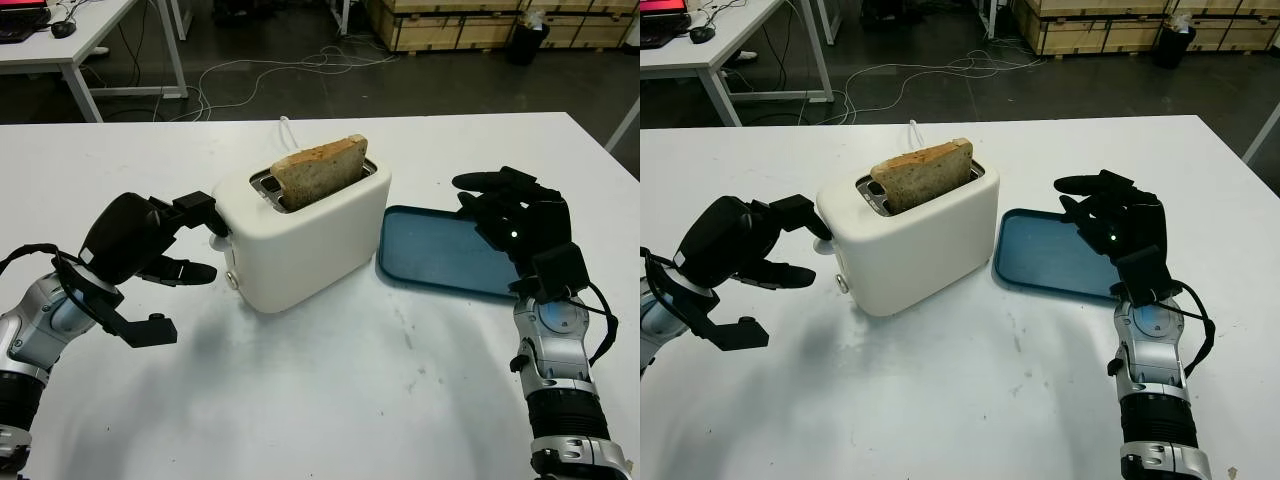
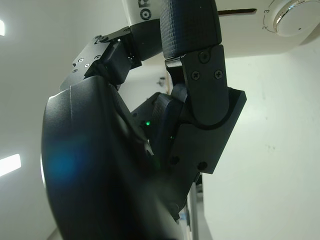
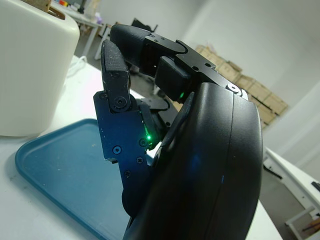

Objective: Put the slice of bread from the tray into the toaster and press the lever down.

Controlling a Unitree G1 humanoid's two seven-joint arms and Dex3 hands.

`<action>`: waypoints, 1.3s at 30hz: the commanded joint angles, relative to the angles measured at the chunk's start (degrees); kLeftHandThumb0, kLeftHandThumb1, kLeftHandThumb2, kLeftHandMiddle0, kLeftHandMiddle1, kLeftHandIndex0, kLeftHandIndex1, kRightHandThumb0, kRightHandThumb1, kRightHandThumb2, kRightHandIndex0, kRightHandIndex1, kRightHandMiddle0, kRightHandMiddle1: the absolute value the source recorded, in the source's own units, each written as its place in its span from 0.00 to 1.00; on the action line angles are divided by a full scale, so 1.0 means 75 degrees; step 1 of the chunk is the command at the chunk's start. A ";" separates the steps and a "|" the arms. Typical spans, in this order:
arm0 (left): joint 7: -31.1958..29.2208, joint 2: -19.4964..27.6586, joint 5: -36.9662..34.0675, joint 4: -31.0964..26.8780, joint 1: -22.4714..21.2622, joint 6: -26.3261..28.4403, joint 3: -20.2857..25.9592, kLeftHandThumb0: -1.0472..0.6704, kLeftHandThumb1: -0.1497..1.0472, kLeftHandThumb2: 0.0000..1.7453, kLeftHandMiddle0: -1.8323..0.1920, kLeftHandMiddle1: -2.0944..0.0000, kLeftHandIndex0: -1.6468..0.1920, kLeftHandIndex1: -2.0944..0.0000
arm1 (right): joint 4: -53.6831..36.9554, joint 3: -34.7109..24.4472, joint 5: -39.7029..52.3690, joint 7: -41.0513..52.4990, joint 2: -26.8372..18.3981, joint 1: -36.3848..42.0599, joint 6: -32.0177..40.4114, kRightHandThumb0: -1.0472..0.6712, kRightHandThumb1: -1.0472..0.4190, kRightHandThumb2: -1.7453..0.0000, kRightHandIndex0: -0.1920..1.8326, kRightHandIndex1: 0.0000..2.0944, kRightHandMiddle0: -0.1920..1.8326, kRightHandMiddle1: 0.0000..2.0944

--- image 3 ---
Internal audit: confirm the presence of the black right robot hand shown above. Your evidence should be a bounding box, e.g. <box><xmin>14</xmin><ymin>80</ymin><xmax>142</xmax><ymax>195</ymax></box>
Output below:
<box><xmin>93</xmin><ymin>23</ymin><xmax>265</xmax><ymax>240</ymax></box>

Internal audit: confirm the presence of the blue plastic tray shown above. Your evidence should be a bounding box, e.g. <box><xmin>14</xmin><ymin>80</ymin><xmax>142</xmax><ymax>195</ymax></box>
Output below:
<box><xmin>14</xmin><ymin>118</ymin><xmax>133</xmax><ymax>240</ymax></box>

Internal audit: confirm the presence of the white two-slot toaster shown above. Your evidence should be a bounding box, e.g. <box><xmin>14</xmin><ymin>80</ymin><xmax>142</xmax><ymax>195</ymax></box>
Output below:
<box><xmin>0</xmin><ymin>0</ymin><xmax>81</xmax><ymax>138</ymax></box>

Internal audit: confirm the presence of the white workshop table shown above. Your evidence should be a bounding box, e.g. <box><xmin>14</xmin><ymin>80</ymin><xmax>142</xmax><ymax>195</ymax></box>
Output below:
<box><xmin>262</xmin><ymin>146</ymin><xmax>320</xmax><ymax>237</ymax></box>

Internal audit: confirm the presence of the wooden shipping crate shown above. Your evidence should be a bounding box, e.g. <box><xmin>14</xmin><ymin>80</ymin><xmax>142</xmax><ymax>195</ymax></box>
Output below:
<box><xmin>196</xmin><ymin>44</ymin><xmax>288</xmax><ymax>130</ymax></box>

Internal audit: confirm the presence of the white office desk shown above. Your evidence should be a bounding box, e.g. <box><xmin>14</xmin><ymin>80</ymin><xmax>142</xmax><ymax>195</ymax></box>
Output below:
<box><xmin>66</xmin><ymin>12</ymin><xmax>111</xmax><ymax>60</ymax></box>

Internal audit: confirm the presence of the white toaster power cable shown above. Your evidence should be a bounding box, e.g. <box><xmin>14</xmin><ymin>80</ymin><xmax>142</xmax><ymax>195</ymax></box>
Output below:
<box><xmin>67</xmin><ymin>55</ymin><xmax>87</xmax><ymax>76</ymax></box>

